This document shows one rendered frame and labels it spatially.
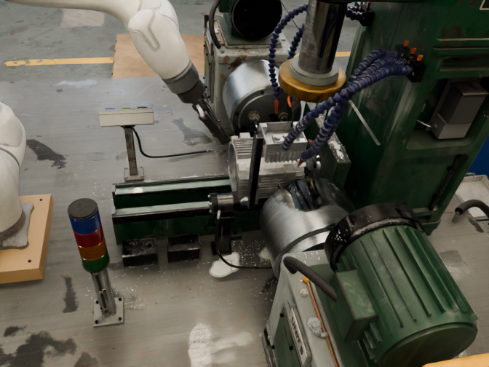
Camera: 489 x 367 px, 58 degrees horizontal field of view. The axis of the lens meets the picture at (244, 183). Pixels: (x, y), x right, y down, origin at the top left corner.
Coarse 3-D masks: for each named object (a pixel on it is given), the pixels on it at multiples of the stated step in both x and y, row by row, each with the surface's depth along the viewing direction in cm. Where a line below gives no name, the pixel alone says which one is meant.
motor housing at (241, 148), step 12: (240, 144) 128; (252, 144) 129; (228, 156) 140; (240, 156) 126; (228, 168) 142; (264, 168) 128; (276, 168) 128; (300, 168) 130; (240, 180) 127; (264, 180) 128; (276, 180) 128; (240, 192) 128; (264, 192) 130
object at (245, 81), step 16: (240, 64) 156; (256, 64) 151; (240, 80) 148; (256, 80) 144; (224, 96) 156; (240, 96) 144; (256, 96) 143; (272, 96) 144; (240, 112) 146; (256, 112) 146; (272, 112) 148; (288, 112) 150; (240, 128) 150; (256, 128) 152
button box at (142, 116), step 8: (104, 112) 138; (112, 112) 139; (120, 112) 139; (128, 112) 140; (136, 112) 140; (144, 112) 141; (152, 112) 141; (104, 120) 139; (112, 120) 139; (120, 120) 140; (128, 120) 140; (136, 120) 141; (144, 120) 141; (152, 120) 142
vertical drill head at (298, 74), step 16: (320, 16) 101; (336, 16) 101; (304, 32) 107; (320, 32) 104; (336, 32) 104; (304, 48) 109; (320, 48) 106; (336, 48) 109; (288, 64) 118; (304, 64) 111; (320, 64) 109; (336, 64) 116; (288, 80) 112; (304, 80) 111; (320, 80) 110; (336, 80) 114; (304, 96) 111; (320, 96) 110
